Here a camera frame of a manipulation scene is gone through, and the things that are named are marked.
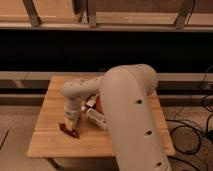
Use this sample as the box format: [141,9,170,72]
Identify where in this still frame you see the wooden table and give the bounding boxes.
[26,74,176,159]

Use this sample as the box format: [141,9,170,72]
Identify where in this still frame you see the orange bowl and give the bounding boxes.
[95,96,103,113]

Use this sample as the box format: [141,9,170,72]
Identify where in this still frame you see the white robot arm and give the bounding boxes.
[61,64,172,171]

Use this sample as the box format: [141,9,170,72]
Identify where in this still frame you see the black floor cable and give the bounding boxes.
[165,94,213,171]

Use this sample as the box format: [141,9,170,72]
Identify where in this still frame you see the small white bottle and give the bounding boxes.
[81,94,99,112]

